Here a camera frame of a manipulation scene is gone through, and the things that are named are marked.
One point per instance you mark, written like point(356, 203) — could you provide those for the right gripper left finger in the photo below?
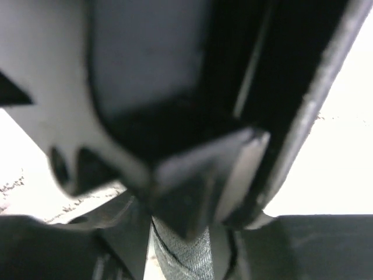
point(109, 242)

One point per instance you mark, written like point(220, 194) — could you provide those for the grey cloth napkin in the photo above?
point(180, 259)

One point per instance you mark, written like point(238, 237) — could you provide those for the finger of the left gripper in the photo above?
point(274, 80)

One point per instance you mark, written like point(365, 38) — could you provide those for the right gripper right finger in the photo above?
point(297, 247)

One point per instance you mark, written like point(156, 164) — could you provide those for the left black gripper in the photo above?
point(106, 83)

